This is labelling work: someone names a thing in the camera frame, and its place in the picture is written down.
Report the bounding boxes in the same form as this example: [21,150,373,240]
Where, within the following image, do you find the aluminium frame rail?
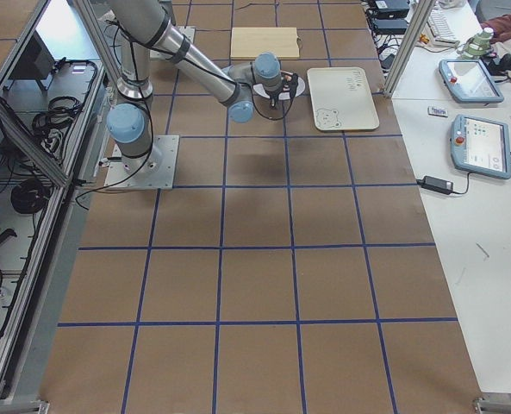
[0,96,72,187]

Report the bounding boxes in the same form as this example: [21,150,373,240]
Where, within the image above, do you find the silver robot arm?
[109,1,299,123]

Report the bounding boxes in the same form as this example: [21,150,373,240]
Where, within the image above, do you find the small white blue box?
[427,106,448,117]

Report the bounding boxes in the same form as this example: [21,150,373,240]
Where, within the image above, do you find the black power brick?
[416,175,453,195]

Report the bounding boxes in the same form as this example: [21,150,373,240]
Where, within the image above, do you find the bamboo cutting board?
[230,27,300,60]

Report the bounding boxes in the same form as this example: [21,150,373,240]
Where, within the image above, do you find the cream bear tray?
[307,66,380,132]

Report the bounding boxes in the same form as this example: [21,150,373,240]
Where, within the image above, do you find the aluminium frame post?
[383,0,435,97]

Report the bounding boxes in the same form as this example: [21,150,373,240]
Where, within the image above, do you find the green white bottle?
[460,28,494,60]

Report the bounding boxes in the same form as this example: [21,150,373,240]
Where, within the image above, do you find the white keyboard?
[424,9,459,47]

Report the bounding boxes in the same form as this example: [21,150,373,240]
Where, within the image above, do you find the white round plate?
[252,75,306,101]

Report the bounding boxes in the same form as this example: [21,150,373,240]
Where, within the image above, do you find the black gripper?
[268,72,299,108]

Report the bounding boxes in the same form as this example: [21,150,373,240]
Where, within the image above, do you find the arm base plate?
[104,135,179,191]

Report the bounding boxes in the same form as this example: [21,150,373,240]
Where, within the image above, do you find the teach pendant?
[450,114,511,179]
[438,60,504,104]

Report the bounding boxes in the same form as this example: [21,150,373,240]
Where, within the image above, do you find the far teach pendant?
[438,60,504,104]

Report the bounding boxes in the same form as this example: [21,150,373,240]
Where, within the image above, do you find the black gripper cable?
[252,72,300,122]

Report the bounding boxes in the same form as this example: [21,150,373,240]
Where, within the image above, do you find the near teach pendant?
[450,114,511,179]

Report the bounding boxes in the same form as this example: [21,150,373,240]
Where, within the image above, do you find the coiled black cable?
[9,174,50,216]

